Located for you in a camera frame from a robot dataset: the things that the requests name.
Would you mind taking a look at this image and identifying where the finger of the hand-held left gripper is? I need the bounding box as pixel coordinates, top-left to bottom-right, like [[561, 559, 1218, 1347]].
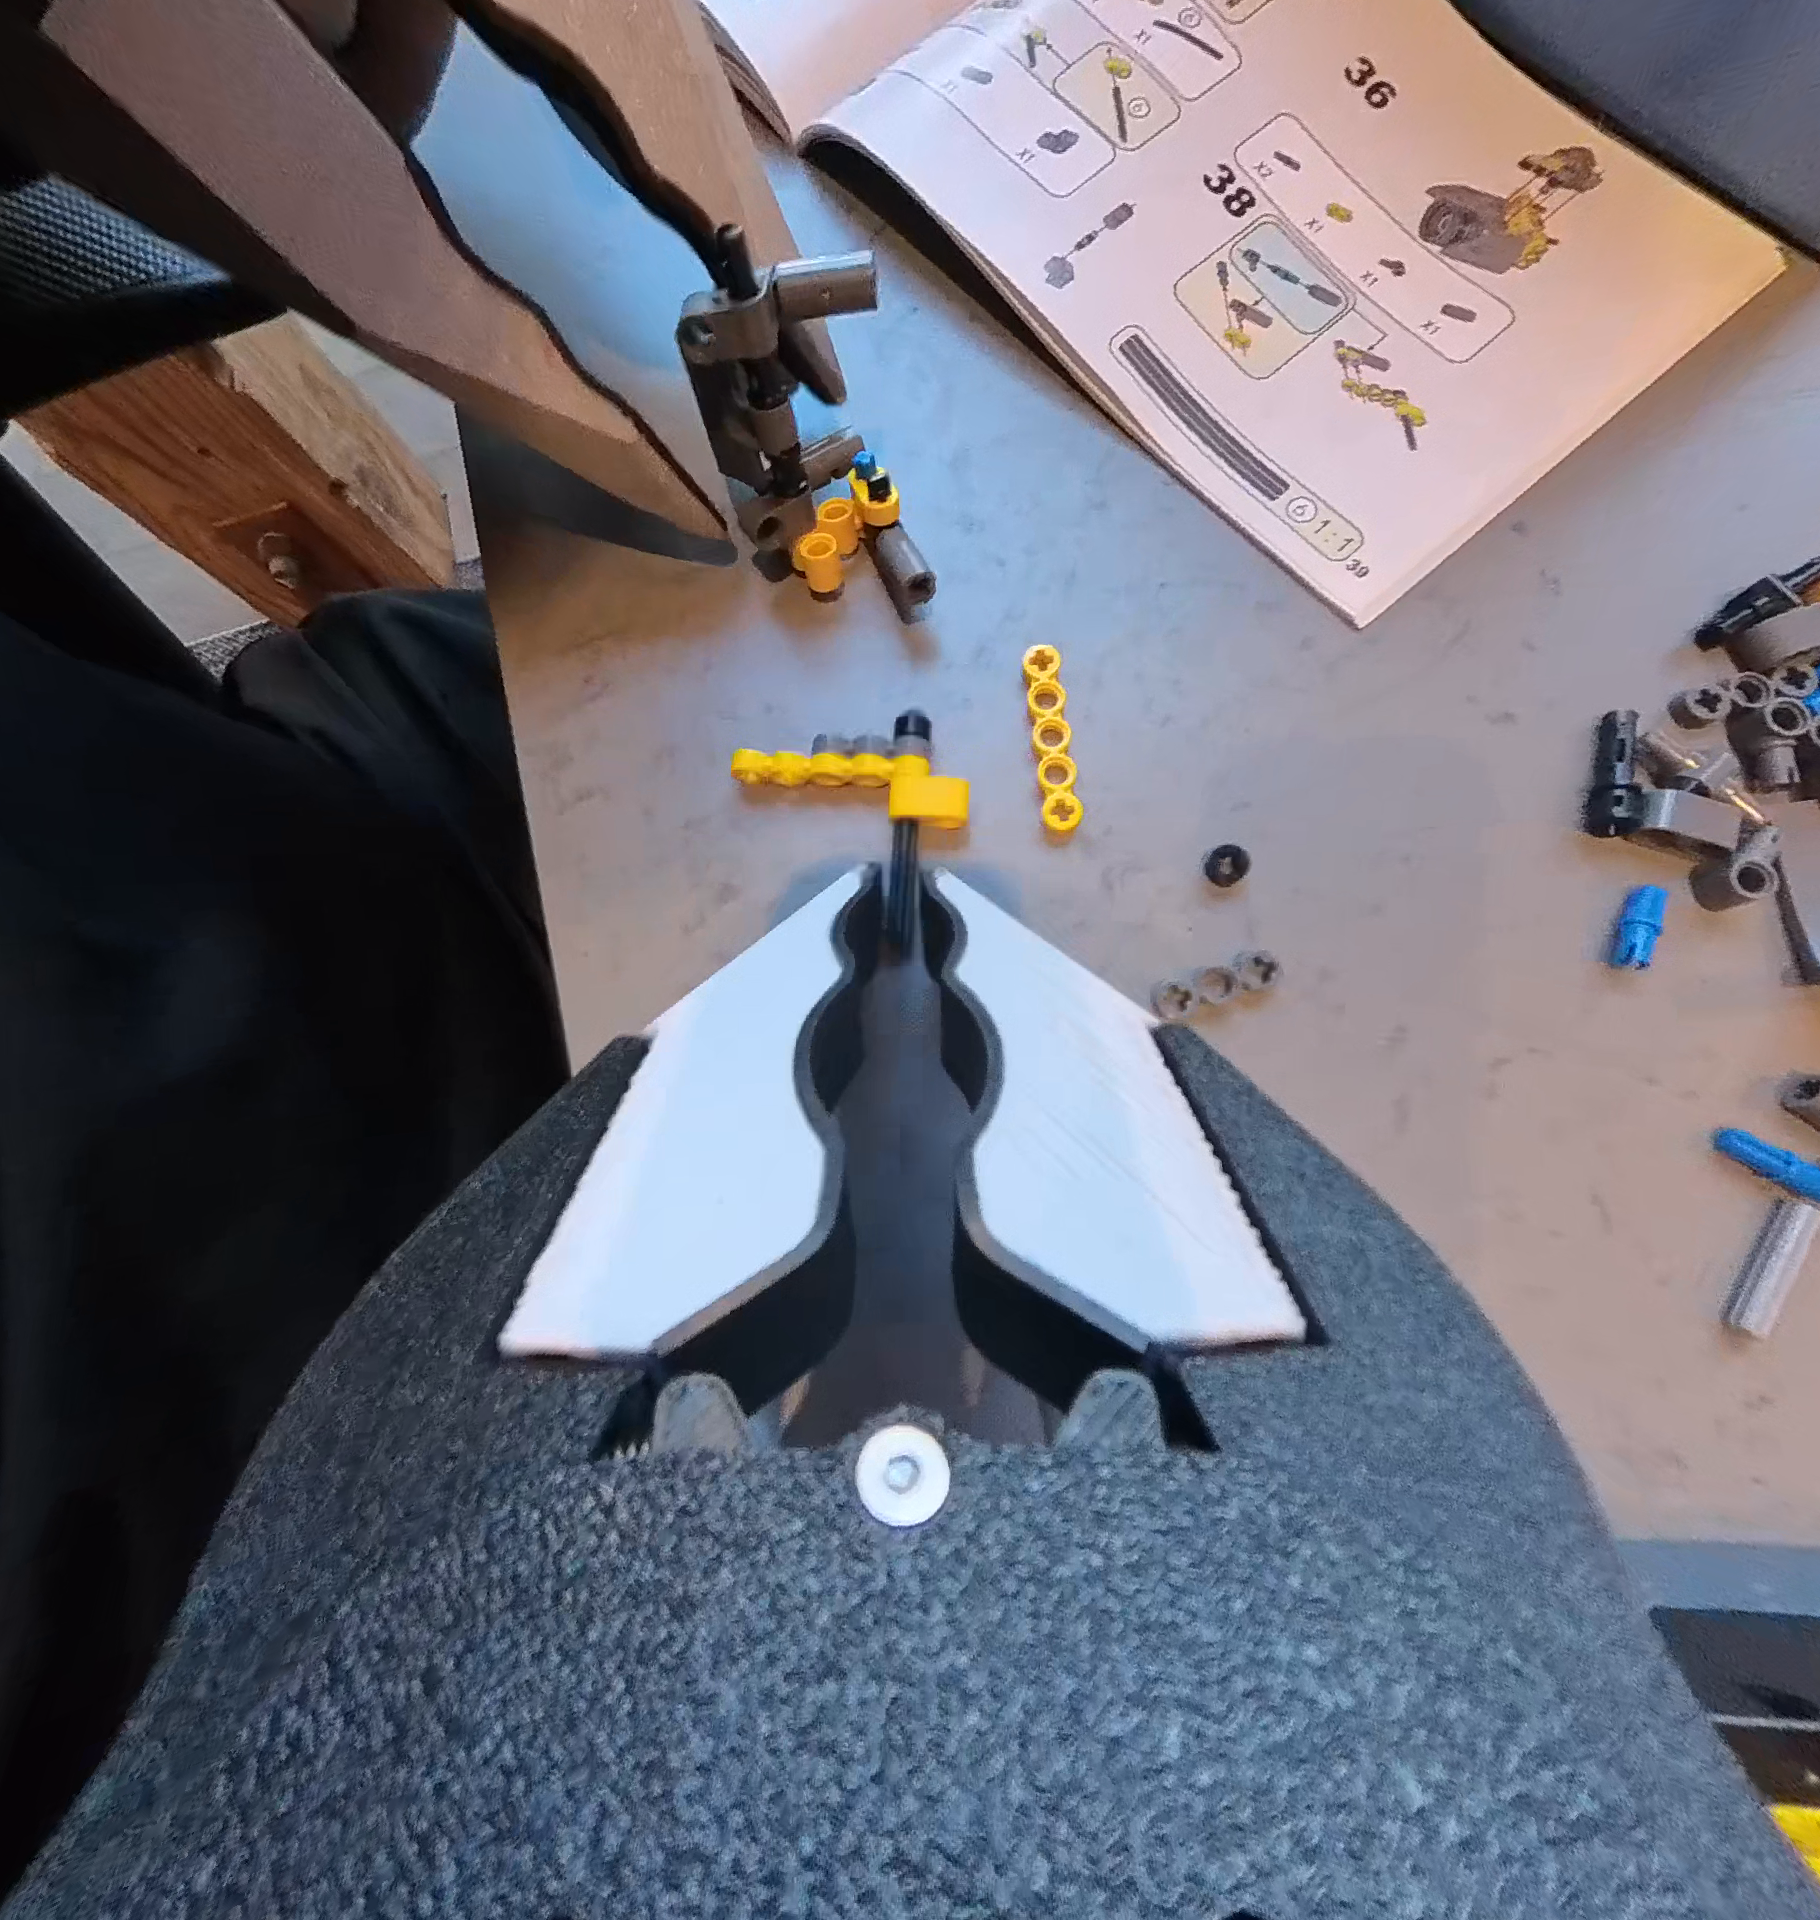
[[454, 0, 809, 299], [41, 0, 738, 557]]

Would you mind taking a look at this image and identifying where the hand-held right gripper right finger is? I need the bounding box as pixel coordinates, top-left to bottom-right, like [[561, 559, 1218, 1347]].
[[928, 871, 1316, 1353]]

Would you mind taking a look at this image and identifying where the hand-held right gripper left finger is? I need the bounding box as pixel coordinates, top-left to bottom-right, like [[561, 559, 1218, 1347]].
[[499, 871, 882, 1371]]

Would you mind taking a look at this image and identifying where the grey and yellow brick assembly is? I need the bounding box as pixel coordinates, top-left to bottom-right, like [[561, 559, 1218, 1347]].
[[673, 248, 946, 626]]

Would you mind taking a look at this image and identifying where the yellow perforated brick beam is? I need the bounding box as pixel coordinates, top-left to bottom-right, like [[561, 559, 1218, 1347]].
[[728, 739, 900, 794]]

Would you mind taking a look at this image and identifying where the black axle with yellow connector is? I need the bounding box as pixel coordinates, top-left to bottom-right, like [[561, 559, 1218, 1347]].
[[886, 708, 974, 908]]

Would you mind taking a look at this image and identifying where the grey desk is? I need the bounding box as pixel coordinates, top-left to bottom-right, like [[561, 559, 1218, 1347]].
[[440, 0, 1820, 1561]]

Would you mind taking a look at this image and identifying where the small grey brick piece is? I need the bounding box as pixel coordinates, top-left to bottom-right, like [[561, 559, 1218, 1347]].
[[1148, 949, 1283, 1024]]

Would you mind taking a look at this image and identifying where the small yellow brick piece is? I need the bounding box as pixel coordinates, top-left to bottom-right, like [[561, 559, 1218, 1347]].
[[1018, 638, 1087, 838]]

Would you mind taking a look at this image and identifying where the person's black clothing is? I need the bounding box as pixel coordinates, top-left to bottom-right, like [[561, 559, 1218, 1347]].
[[0, 569, 571, 1920]]

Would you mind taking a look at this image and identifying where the light grey axle rod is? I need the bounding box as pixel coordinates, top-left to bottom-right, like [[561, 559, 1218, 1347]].
[[1723, 1195, 1820, 1339]]

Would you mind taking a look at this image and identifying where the blue axle peg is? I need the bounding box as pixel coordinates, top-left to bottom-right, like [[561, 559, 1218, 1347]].
[[1711, 1125, 1820, 1211]]

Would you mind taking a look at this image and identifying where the open instruction booklet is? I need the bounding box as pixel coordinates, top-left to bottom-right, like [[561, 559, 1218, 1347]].
[[699, 0, 1790, 635]]

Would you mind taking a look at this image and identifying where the pile of small building bricks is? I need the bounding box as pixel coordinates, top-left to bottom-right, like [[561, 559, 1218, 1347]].
[[1582, 540, 1820, 997]]

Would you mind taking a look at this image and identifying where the yellow and black brick vehicle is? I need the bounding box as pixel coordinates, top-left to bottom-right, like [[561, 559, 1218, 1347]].
[[1646, 1606, 1820, 1920]]

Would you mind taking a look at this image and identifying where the grey cardboard box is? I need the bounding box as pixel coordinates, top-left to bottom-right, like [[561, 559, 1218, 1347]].
[[1450, 0, 1820, 275]]

